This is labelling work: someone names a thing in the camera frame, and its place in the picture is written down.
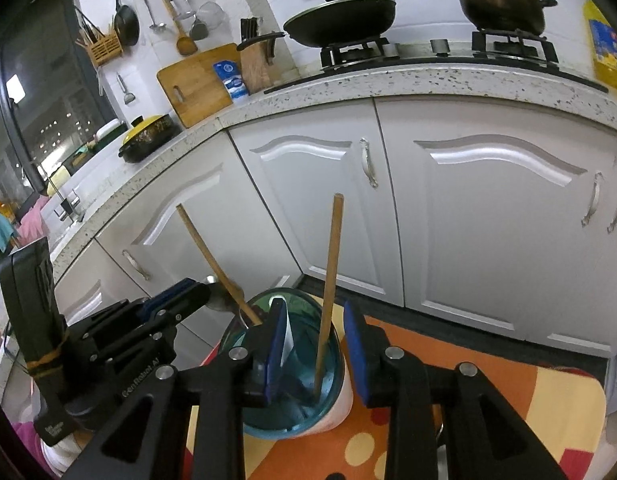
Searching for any pink cloth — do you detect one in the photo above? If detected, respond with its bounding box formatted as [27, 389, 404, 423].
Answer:
[17, 197, 52, 241]

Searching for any wooden knife block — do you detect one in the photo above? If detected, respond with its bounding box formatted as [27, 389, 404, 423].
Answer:
[237, 17, 285, 95]

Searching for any white floral cup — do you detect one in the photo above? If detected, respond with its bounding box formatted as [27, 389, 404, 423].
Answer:
[218, 287, 354, 441]

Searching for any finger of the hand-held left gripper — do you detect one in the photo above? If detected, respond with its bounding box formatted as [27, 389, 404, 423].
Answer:
[91, 278, 202, 333]
[88, 285, 212, 366]

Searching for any yellow lidded casserole pot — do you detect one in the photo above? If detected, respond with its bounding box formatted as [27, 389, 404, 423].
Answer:
[118, 114, 182, 163]

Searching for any black wok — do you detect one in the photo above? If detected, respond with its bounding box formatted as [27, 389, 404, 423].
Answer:
[283, 0, 397, 48]

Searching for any small metal spatula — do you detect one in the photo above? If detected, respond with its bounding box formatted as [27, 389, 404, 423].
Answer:
[116, 72, 136, 106]

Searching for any dark window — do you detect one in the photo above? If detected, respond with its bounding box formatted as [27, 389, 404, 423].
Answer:
[0, 0, 122, 201]

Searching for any brown wooden chopstick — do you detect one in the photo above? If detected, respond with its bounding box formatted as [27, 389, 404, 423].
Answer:
[176, 203, 264, 326]
[313, 193, 345, 403]

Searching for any colourful printed blanket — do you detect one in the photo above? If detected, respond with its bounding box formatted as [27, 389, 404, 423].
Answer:
[186, 315, 609, 480]

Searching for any blue and white packet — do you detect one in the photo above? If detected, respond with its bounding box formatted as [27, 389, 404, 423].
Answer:
[213, 60, 250, 103]

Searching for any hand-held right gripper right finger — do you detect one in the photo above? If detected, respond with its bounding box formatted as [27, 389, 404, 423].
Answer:
[343, 301, 569, 480]

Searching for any metal mesh strainer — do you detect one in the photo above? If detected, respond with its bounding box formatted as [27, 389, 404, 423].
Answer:
[183, 0, 224, 28]

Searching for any metal ladle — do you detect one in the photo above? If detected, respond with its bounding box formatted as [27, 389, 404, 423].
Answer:
[141, 0, 167, 34]

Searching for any yellow oil bottle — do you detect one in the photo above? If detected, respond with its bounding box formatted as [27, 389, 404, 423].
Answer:
[583, 0, 617, 81]

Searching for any wooden chopstick basket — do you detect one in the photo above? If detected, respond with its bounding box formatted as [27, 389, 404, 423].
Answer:
[73, 7, 124, 68]

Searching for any black gas stove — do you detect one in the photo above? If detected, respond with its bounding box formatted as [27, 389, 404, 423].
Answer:
[263, 30, 610, 94]

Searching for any wooden spatula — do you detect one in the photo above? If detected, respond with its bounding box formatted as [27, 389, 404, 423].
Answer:
[161, 0, 198, 56]

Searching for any small black frying pan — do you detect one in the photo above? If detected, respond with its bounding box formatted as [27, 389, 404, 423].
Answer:
[112, 0, 140, 51]

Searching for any metal faucet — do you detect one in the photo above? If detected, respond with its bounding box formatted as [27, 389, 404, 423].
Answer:
[38, 165, 86, 222]

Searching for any wooden cutting board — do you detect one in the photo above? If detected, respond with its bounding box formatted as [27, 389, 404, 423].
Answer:
[156, 42, 244, 129]

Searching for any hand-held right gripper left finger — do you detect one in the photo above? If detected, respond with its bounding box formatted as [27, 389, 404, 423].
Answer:
[63, 299, 290, 480]

